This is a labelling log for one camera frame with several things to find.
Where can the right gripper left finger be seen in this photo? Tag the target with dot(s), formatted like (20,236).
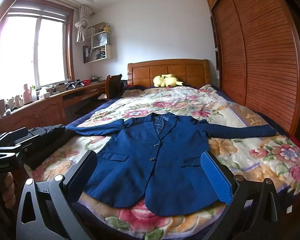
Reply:
(45,210)

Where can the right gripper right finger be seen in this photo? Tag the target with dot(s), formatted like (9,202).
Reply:
(252,208)

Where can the navy blue suit jacket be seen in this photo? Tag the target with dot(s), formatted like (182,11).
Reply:
(157,158)

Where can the person's left hand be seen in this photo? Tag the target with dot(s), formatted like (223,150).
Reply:
(8,195)

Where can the black folded garment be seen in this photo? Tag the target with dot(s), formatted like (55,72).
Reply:
(51,138)

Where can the floral bed blanket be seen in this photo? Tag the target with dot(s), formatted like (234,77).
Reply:
(276,157)

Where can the pink bottle on desk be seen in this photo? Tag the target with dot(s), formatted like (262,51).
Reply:
(27,95)

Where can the long wooden desk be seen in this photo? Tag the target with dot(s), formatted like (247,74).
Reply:
(50,111)

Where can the red bowl on desk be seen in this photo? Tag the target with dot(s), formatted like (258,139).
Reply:
(86,82)

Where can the wooden desk chair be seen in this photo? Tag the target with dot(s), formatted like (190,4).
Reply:
(112,87)

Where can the wooden bed headboard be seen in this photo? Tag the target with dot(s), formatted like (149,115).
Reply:
(193,72)

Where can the yellow plush toy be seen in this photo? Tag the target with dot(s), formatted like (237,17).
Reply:
(168,80)

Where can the tied white curtain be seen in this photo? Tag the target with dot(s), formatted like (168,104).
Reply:
(84,13)

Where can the wooden louvered wardrobe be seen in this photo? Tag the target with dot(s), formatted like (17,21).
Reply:
(258,44)

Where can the window with wooden frame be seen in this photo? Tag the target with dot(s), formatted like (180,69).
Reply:
(35,46)

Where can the white wall shelf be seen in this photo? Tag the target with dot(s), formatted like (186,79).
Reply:
(99,48)

